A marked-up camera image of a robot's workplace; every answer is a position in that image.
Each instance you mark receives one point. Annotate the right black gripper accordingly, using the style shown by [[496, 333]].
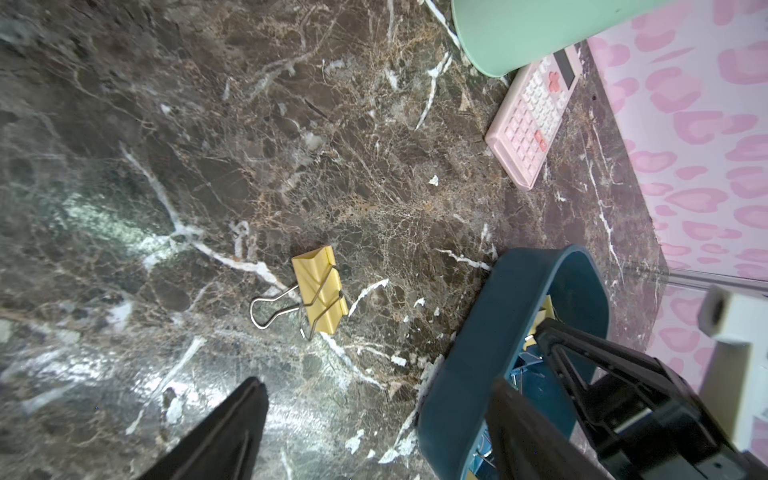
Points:
[[640, 417]]

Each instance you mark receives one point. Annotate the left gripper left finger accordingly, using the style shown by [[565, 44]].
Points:
[[225, 444]]

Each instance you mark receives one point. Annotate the pink calculator on table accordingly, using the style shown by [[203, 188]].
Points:
[[531, 113]]

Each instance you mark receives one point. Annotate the teal plastic storage box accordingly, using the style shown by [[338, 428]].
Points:
[[452, 416]]

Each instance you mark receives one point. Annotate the mint green pencil cup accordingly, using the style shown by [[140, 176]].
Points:
[[501, 36]]

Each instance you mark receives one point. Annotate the yellow binder clip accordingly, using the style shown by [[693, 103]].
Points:
[[322, 299]]

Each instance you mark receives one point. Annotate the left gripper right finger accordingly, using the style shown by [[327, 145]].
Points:
[[526, 445]]

